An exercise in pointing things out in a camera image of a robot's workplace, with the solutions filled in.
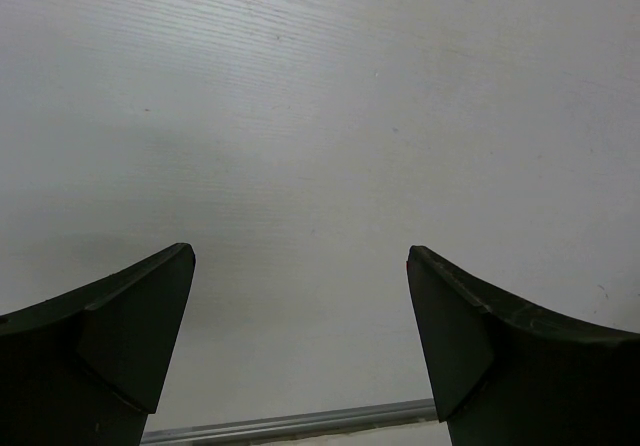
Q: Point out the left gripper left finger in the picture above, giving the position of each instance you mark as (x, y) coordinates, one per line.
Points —
(88, 367)

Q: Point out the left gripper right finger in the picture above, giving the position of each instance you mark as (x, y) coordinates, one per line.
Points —
(505, 371)

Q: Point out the aluminium front rail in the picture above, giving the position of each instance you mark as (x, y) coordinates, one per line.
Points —
(301, 426)

